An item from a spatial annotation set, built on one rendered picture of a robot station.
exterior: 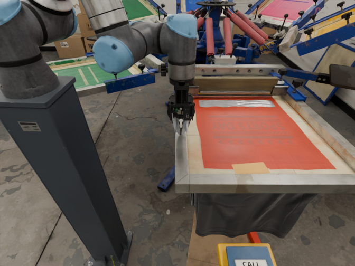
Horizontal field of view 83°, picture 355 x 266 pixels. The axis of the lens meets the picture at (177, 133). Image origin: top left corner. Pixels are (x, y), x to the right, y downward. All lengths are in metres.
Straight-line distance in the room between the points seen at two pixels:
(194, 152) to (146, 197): 1.16
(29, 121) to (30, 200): 1.45
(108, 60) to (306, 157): 0.66
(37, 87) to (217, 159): 0.58
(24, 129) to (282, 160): 0.82
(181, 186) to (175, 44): 0.36
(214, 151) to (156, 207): 1.11
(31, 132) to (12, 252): 1.27
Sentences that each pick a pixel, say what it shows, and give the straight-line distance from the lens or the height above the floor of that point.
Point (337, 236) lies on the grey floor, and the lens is 1.99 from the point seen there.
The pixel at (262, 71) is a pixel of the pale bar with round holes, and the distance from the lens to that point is 1.33.
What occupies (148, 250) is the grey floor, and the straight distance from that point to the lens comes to 1.59.
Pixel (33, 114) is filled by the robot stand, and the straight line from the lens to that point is 0.72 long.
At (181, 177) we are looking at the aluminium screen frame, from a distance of 0.56.
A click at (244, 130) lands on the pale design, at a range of 0.83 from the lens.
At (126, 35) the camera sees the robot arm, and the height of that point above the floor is 1.38.
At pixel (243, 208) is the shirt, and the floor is 0.77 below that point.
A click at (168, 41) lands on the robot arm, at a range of 0.54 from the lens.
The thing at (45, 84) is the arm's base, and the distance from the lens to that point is 0.71.
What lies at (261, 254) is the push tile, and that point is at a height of 0.97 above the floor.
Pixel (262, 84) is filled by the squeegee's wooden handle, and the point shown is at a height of 1.05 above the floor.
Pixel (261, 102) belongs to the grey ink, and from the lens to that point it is 1.06.
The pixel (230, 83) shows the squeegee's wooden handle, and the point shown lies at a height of 1.06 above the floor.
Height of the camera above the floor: 1.48
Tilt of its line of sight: 39 degrees down
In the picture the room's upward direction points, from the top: straight up
